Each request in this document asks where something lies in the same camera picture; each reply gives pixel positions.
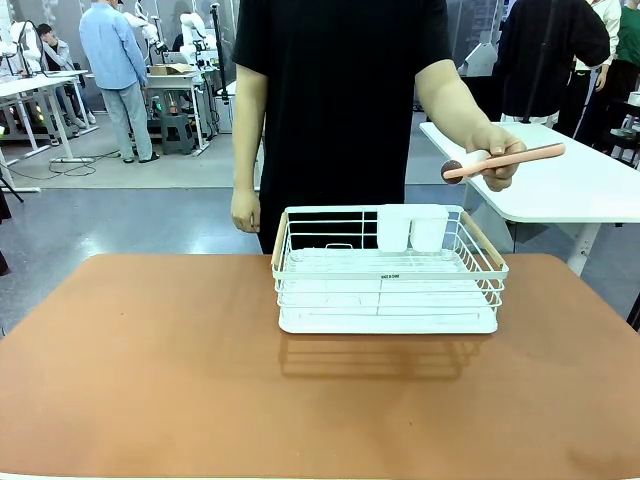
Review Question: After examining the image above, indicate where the person's left hand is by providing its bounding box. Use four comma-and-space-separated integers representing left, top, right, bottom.
465, 123, 528, 193

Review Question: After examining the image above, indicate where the person's right hand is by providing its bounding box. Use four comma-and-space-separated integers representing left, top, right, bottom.
230, 187, 262, 235

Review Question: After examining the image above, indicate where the pink handled kitchen utensil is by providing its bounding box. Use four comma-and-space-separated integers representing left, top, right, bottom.
440, 142, 567, 186

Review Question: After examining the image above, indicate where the person's left forearm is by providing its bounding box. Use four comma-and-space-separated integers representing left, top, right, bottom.
414, 58, 496, 146

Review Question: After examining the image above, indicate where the person's right forearm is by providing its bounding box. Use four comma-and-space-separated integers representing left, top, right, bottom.
232, 63, 266, 192

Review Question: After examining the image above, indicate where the white side table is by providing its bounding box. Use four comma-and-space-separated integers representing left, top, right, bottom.
419, 121, 640, 278

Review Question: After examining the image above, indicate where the white plastic cutlery cup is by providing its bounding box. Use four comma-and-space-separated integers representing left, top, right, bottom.
409, 204, 450, 253
376, 204, 413, 253

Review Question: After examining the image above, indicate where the grey plastic step stool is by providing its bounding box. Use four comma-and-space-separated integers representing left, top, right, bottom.
159, 113, 196, 156

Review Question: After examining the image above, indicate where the person in black sweater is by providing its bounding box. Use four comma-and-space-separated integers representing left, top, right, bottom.
497, 0, 612, 126

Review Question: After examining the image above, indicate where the white workbench with robots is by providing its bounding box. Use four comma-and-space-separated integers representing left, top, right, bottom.
142, 62, 236, 157

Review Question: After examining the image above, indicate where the person in black t-shirt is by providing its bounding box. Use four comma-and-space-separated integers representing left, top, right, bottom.
230, 0, 528, 256

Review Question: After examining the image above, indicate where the person in green top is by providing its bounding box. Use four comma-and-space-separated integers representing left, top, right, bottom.
574, 0, 640, 146

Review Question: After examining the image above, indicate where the person in white shirt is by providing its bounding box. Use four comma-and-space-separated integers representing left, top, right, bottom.
569, 0, 623, 94

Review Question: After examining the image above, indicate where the cardboard box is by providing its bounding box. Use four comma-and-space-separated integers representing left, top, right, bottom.
148, 62, 196, 77

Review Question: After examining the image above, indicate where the man in light blue shirt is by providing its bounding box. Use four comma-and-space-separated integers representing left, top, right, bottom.
78, 0, 161, 165

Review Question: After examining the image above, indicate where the white desk with metal legs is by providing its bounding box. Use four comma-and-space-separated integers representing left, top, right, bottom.
0, 69, 100, 194

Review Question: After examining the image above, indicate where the seated person in grey jacket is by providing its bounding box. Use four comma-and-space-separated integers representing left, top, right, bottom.
36, 22, 97, 126

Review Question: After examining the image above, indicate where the white wire dish rack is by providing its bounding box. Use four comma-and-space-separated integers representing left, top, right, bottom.
270, 203, 511, 336

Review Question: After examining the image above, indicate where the black floor cable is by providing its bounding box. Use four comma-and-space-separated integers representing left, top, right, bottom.
0, 149, 124, 181

